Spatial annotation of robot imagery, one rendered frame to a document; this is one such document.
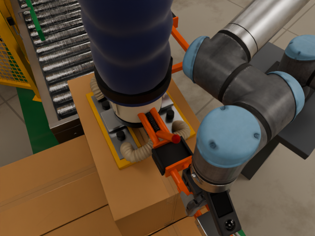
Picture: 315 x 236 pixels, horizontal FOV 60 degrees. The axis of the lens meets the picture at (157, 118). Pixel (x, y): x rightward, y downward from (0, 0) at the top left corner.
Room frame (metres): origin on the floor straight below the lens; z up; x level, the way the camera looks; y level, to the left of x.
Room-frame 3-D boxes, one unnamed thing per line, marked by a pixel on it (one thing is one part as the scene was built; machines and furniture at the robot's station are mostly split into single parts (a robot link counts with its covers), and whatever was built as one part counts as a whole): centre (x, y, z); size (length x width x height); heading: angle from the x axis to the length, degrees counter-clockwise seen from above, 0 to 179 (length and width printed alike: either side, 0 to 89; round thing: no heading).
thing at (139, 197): (0.54, 0.07, 0.74); 0.60 x 0.40 x 0.40; 24
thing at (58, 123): (0.88, 0.23, 0.58); 0.70 x 0.03 x 0.06; 116
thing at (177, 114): (0.61, -0.01, 0.97); 0.34 x 0.10 x 0.05; 27
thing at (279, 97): (0.29, -0.19, 1.38); 0.12 x 0.12 x 0.09; 41
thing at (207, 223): (0.15, -0.14, 1.07); 0.07 x 0.07 x 0.04; 27
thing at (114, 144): (0.52, 0.16, 0.97); 0.34 x 0.10 x 0.05; 27
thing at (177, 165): (0.34, -0.04, 1.07); 0.10 x 0.08 x 0.06; 117
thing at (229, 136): (0.21, -0.11, 1.38); 0.10 x 0.09 x 0.12; 131
